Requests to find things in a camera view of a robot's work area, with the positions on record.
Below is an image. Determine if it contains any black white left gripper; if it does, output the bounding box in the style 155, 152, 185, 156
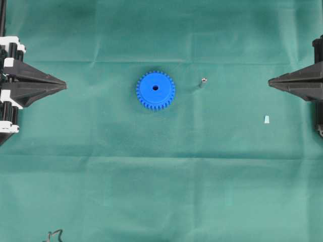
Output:
1, 36, 67, 144

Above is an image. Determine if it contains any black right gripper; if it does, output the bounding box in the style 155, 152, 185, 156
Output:
267, 35, 323, 138

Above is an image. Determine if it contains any small metal shaft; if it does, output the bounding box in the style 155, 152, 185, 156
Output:
198, 78, 207, 88

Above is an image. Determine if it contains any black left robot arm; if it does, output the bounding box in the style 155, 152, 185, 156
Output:
1, 1, 67, 144

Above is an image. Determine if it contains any blue plastic gear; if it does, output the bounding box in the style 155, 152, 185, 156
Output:
136, 71, 176, 111

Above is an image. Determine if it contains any small pale tape piece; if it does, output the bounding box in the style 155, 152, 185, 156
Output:
263, 115, 270, 124

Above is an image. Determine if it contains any green table cloth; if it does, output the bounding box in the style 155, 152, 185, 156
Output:
1, 1, 322, 241

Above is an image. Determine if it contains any dark cable at bottom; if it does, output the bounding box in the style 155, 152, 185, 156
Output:
44, 228, 65, 242

